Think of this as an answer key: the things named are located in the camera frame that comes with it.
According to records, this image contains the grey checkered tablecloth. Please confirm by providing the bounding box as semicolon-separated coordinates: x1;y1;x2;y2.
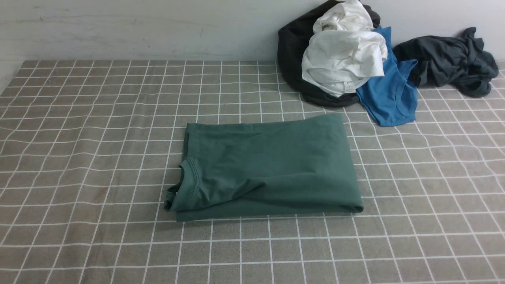
0;60;505;284

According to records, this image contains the green long-sleeved shirt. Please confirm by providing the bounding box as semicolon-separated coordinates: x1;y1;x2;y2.
164;113;364;222

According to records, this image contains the black garment in pile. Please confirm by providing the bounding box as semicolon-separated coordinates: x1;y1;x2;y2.
277;0;381;108

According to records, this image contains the white crumpled shirt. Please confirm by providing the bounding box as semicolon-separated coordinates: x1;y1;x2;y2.
301;0;388;97

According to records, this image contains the dark grey crumpled shirt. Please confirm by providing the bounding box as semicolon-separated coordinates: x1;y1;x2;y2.
393;27;499;98

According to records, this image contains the blue shirt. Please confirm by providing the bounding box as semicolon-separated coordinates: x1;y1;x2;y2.
357;26;418;127

